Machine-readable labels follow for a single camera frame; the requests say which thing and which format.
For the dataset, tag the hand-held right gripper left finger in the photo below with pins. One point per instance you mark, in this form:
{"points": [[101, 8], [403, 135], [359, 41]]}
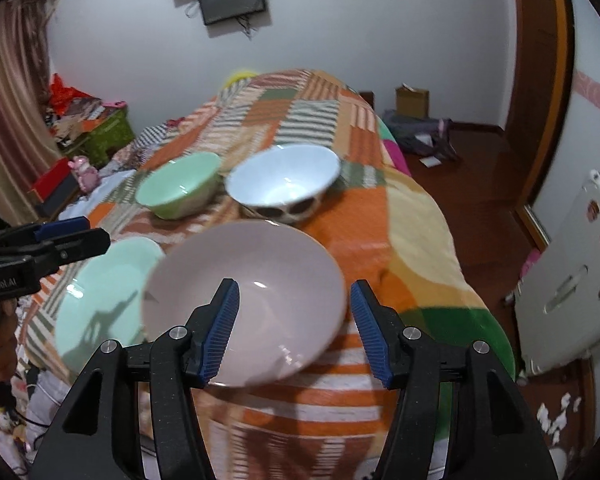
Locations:
{"points": [[222, 330]]}

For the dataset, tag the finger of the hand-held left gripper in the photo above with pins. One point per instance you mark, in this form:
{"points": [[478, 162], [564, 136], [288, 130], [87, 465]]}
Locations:
{"points": [[62, 225], [80, 245]]}

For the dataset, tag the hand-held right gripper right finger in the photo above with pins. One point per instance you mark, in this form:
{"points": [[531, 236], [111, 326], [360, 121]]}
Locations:
{"points": [[372, 330]]}

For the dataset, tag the light green plate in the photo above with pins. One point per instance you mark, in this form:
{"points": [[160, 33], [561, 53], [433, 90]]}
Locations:
{"points": [[100, 290]]}

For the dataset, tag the pink bowl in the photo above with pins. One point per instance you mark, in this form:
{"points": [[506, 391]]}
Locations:
{"points": [[260, 270]]}

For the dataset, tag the green bowl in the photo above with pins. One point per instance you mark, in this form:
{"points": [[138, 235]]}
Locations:
{"points": [[180, 185]]}

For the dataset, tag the white spotted bowl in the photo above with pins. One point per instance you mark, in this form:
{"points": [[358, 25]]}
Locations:
{"points": [[280, 175]]}

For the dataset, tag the person's left hand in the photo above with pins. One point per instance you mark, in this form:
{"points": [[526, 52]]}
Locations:
{"points": [[2, 355]]}

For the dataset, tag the red box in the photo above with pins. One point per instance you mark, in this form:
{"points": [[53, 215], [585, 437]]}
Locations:
{"points": [[50, 180]]}

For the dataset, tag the pink rabbit toy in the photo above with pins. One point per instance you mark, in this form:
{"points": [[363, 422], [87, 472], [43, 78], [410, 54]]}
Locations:
{"points": [[86, 175]]}

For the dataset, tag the green storage box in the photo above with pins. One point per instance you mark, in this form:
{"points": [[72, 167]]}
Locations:
{"points": [[107, 132]]}

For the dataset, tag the pile of papers and bags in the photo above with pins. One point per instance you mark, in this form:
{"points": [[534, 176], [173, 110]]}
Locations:
{"points": [[72, 120]]}

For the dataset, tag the checkered patchwork quilt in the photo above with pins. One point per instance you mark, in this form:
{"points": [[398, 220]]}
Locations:
{"points": [[150, 137]]}

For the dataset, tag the small pink item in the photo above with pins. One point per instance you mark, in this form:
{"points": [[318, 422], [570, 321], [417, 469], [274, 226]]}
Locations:
{"points": [[116, 104]]}

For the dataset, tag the red plastic bag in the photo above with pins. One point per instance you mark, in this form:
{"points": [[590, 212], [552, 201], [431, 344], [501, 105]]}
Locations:
{"points": [[65, 92]]}

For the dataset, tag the white paper sheet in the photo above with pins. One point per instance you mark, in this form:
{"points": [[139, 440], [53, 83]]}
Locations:
{"points": [[430, 162]]}

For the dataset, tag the pink bedsheet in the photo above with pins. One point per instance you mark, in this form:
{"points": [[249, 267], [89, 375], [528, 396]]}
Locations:
{"points": [[395, 152]]}

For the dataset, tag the white paper scraps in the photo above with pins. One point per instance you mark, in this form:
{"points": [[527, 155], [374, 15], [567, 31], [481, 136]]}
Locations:
{"points": [[555, 417]]}

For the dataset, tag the striped patchwork blanket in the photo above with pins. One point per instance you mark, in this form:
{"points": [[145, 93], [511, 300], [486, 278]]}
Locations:
{"points": [[330, 125]]}

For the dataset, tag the cardboard box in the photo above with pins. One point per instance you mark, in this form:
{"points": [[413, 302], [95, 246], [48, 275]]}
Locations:
{"points": [[412, 102]]}

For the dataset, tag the wooden door frame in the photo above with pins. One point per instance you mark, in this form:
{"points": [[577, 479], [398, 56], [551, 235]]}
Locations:
{"points": [[540, 85]]}

